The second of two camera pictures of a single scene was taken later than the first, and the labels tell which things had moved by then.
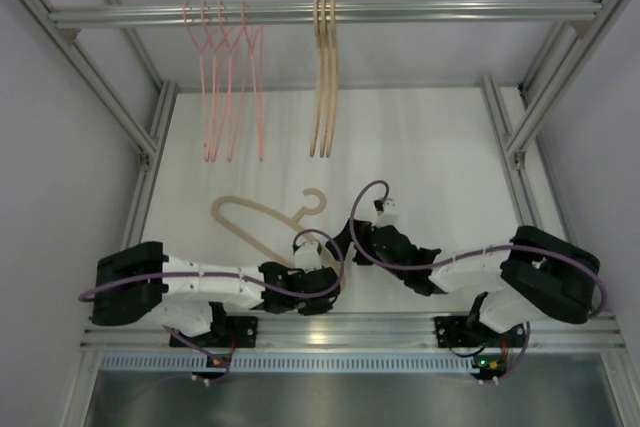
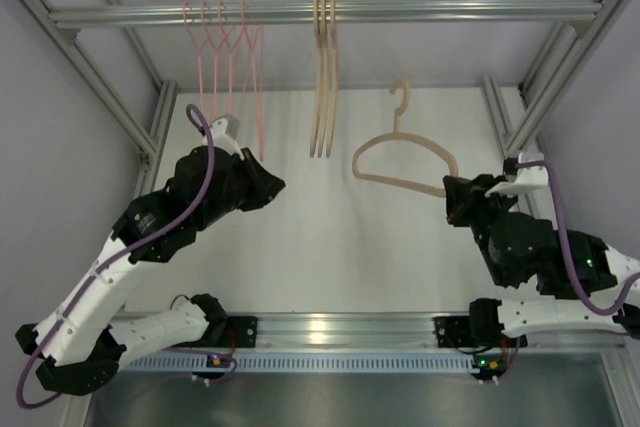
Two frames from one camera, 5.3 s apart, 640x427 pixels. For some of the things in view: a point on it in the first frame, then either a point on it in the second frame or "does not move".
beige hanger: [334, 77] does not move
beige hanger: [294, 221] -> [399, 135]
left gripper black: [316, 309] -> [264, 185]
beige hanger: [323, 69] does not move
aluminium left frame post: [80, 58] does not move
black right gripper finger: [343, 241] -> [457, 192]
